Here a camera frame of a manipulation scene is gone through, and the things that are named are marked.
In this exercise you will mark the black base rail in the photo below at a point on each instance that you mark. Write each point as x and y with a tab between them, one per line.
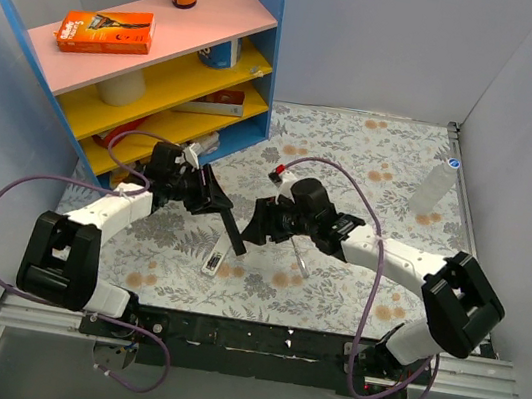
241	348

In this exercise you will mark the red box lower shelf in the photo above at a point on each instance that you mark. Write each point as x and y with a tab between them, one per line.
104	139

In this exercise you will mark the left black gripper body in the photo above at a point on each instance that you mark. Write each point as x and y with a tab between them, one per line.
208	190

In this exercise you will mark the clear plastic bottle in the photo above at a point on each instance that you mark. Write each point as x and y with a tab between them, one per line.
434	186

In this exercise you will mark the white remote control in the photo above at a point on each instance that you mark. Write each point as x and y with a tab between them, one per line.
216	257

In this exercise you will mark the white paper roll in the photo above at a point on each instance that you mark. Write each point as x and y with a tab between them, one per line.
122	90

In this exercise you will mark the blue pink yellow shelf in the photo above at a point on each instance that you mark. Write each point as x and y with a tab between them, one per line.
173	74

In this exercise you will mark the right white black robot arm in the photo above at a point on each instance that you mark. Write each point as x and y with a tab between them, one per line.
461	306

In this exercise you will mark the yellow packet bottom shelf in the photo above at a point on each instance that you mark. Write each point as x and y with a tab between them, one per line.
116	177

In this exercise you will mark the floral table mat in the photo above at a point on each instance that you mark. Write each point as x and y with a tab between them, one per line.
370	168

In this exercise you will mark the red white flat box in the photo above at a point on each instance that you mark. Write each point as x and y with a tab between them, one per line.
222	102

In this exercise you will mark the small white box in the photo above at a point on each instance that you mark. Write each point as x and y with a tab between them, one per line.
210	143

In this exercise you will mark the small screwdriver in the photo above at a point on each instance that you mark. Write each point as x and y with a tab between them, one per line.
300	261

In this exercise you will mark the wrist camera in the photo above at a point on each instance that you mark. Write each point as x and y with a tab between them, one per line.
283	180
191	154

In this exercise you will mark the black remote control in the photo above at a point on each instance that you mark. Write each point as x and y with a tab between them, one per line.
237	243

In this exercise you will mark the blue white can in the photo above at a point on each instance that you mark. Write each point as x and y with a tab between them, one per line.
225	55

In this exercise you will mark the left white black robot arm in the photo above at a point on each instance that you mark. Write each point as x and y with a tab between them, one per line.
61	262

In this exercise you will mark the orange razor box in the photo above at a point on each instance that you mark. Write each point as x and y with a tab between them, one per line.
106	32

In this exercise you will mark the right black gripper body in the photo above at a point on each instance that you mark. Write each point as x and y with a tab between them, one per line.
268	219

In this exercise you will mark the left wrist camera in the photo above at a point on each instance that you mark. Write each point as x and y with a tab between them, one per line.
191	154

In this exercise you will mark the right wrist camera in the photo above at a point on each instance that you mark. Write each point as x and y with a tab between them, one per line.
283	180

